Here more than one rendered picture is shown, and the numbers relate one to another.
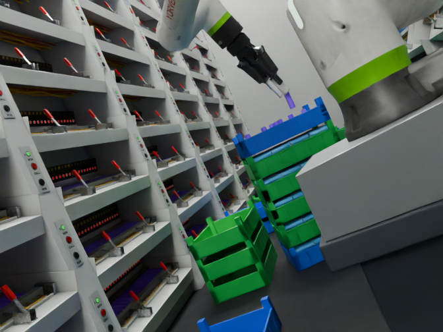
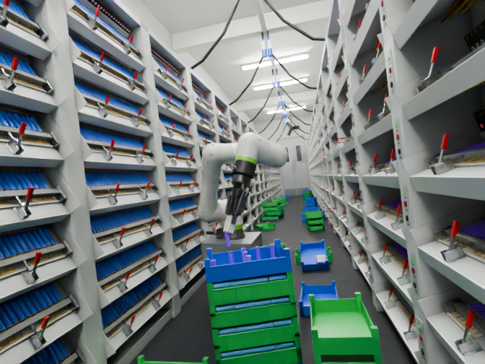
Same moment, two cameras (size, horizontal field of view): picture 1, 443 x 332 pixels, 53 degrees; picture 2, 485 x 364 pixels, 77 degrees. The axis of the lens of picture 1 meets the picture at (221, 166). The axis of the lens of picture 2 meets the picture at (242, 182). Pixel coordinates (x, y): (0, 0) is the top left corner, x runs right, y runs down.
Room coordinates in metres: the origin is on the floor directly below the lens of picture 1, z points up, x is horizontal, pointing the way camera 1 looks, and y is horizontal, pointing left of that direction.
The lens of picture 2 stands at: (2.67, -0.26, 0.73)
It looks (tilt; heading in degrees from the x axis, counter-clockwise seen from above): 0 degrees down; 178
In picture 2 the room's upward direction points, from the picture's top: 7 degrees counter-clockwise
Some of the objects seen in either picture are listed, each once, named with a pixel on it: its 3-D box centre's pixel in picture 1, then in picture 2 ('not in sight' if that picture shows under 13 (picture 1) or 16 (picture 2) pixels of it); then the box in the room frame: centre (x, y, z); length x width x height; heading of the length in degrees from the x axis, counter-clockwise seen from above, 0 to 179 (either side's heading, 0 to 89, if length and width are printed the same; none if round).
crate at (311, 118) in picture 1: (278, 129); (246, 258); (1.51, -0.23, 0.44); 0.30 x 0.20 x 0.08; 92
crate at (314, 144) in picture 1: (288, 151); (248, 279); (1.51, -0.23, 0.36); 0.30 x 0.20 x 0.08; 92
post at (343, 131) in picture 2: not in sight; (354, 149); (0.44, 0.68, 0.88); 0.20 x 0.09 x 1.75; 77
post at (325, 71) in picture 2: not in sight; (341, 155); (-0.24, 0.84, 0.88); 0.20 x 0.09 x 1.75; 77
